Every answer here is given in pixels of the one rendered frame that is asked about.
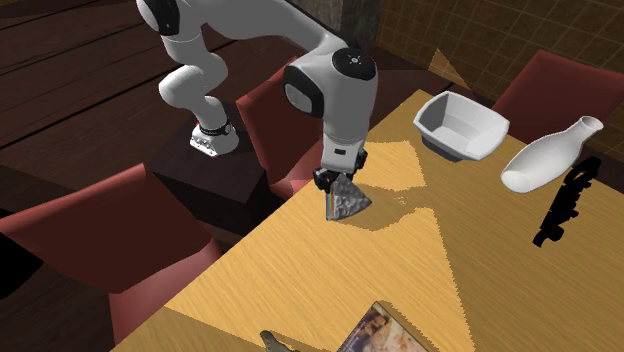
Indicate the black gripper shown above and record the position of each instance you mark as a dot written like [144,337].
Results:
[322,178]

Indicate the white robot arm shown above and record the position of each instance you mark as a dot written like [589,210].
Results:
[341,97]

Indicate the grey pyramid with rainbow stripe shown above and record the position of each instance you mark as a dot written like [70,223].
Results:
[350,201]

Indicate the red chair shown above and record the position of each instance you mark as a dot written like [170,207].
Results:
[112,229]
[278,126]
[551,92]

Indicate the wooden table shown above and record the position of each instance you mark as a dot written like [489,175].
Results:
[341,273]

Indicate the dark robot stand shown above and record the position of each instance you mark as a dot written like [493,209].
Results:
[214,175]

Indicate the white square bowl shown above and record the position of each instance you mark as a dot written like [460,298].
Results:
[463,129]

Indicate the book with picture cover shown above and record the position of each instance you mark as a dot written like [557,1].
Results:
[375,331]

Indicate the small grey-green figure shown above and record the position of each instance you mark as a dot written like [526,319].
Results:
[275,342]

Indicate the white vase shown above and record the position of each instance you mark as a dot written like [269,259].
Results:
[541,163]

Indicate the black knobbly elongated object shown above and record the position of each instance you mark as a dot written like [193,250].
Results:
[568,195]

